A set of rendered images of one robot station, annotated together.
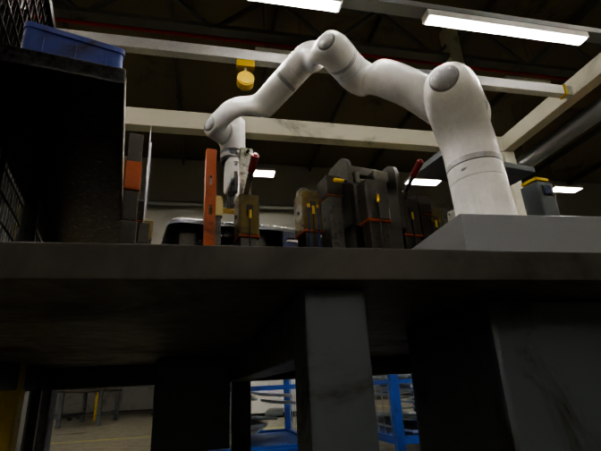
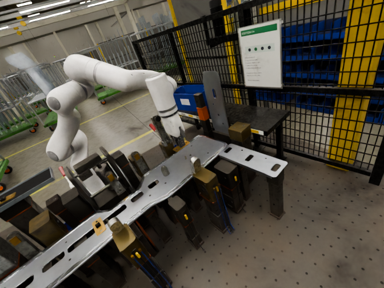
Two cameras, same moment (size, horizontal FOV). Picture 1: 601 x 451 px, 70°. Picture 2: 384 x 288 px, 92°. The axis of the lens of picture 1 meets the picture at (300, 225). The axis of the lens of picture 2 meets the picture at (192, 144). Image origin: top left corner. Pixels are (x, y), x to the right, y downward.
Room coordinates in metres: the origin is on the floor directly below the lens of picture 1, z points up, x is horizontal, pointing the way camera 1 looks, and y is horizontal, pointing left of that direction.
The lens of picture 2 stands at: (2.03, 0.15, 1.55)
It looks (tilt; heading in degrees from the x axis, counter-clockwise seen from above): 32 degrees down; 172
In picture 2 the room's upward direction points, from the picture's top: 19 degrees counter-clockwise
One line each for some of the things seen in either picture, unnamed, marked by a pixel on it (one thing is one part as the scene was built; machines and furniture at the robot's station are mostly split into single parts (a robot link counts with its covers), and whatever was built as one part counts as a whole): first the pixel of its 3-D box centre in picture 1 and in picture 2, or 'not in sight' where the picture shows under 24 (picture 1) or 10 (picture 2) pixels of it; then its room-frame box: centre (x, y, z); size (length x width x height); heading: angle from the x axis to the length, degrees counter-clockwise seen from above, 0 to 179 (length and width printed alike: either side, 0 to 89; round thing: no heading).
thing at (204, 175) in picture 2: not in sight; (215, 204); (1.50, 0.25, 0.87); 0.12 x 0.07 x 0.35; 23
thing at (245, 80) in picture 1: (245, 102); not in sight; (3.09, 0.42, 2.85); 0.16 x 0.10 x 0.85; 103
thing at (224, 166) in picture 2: not in sight; (232, 188); (1.43, 0.36, 0.84); 0.12 x 0.07 x 0.28; 23
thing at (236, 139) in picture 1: (232, 136); (160, 91); (1.27, 0.22, 1.35); 0.09 x 0.08 x 0.13; 147
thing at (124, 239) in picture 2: not in sight; (147, 264); (1.60, -0.09, 0.87); 0.12 x 0.07 x 0.35; 23
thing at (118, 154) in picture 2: (334, 247); (135, 183); (1.17, -0.09, 0.91); 0.07 x 0.05 x 0.42; 23
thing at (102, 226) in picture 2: not in sight; (98, 225); (1.45, -0.22, 1.01); 0.08 x 0.04 x 0.01; 23
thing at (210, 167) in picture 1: (208, 231); not in sight; (1.09, 0.25, 0.95); 0.03 x 0.01 x 0.50; 113
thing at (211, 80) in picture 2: (147, 177); (215, 104); (1.18, 0.46, 1.17); 0.12 x 0.01 x 0.34; 23
